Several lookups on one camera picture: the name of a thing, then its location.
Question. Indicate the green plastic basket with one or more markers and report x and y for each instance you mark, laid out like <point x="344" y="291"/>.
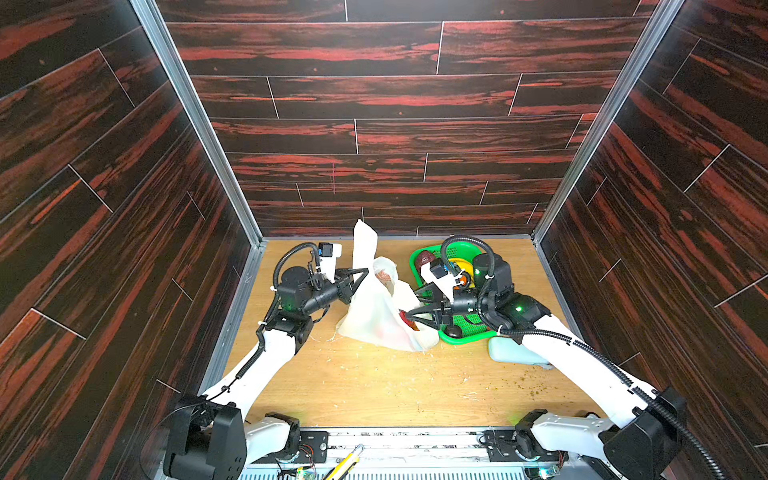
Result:
<point x="473" y="328"/>

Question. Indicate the pale blue object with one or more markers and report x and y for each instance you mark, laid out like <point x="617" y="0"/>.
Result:
<point x="507" y="350"/>

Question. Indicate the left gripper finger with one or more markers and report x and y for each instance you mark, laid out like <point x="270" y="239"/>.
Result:
<point x="350" y="274"/>
<point x="349" y="289"/>

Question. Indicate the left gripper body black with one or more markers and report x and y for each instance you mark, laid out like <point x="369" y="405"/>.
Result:
<point x="344" y="285"/>

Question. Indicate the purple passion fruit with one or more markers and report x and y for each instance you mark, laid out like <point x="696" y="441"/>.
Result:
<point x="424" y="257"/>

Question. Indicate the white plastic bag orange print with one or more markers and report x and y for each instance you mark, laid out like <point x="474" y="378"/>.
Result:
<point x="376" y="312"/>

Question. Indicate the red strawberry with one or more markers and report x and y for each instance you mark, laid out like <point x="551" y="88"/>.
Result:
<point x="413" y="325"/>

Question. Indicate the yellow utility knife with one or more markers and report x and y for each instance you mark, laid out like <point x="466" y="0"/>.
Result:
<point x="340" y="471"/>

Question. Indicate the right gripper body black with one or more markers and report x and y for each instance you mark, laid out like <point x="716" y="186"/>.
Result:
<point x="441" y="305"/>

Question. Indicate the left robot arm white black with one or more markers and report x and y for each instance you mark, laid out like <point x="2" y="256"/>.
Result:
<point x="208" y="437"/>

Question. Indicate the dark purple fruit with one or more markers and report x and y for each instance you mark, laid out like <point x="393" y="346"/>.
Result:
<point x="454" y="331"/>

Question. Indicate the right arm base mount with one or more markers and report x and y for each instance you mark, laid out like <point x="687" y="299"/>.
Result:
<point x="518" y="443"/>

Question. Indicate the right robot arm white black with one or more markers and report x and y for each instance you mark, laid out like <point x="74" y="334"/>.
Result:
<point x="643" y="429"/>

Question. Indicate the yellow banana bunch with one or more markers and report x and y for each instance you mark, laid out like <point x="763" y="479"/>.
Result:
<point x="463" y="266"/>

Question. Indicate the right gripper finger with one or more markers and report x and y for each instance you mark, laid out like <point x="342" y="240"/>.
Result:
<point x="437" y="321"/>
<point x="432" y="301"/>

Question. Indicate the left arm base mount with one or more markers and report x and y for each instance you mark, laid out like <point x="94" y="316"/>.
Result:
<point x="300" y="447"/>

